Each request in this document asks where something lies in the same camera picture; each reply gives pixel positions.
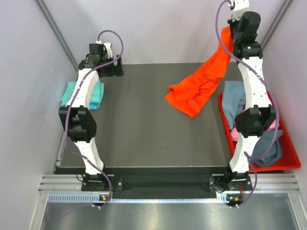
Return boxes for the orange t shirt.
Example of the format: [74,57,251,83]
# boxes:
[164,25,235,119]

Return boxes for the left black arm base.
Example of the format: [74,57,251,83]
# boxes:
[76,174,124,192]

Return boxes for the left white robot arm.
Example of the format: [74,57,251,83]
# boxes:
[59,41,123,190]

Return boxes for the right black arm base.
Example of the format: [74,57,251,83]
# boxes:
[208,165,252,193]

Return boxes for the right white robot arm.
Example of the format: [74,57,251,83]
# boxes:
[224,10,276,190]

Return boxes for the folded teal t shirt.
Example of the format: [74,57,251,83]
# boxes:
[60,81,104,107]

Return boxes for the pink t shirt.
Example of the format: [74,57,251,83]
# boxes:
[230,120,276,141]

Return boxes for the red plastic bin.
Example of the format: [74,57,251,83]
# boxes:
[217,93,301,172]

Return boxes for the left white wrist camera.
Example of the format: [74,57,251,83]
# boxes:
[96,40,113,58]

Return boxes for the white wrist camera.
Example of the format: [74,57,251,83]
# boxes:
[96,40,113,58]
[230,0,249,22]

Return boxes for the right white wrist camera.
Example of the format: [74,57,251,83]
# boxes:
[230,0,249,22]

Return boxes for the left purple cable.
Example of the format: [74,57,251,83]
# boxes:
[64,30,124,208]

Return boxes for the purple cable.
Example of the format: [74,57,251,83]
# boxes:
[215,0,281,208]
[64,30,124,208]

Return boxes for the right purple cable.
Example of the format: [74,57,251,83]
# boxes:
[215,0,281,208]

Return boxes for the right corner aluminium post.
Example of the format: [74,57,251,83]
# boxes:
[261,0,293,50]

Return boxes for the corner aluminium post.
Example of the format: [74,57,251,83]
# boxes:
[261,0,293,50]
[34,0,78,70]

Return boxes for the left corner aluminium post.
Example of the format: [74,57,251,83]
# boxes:
[34,0,78,70]

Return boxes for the aluminium frame rail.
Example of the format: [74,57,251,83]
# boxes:
[38,173,300,193]

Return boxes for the slotted grey cable duct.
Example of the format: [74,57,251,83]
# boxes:
[47,193,243,204]

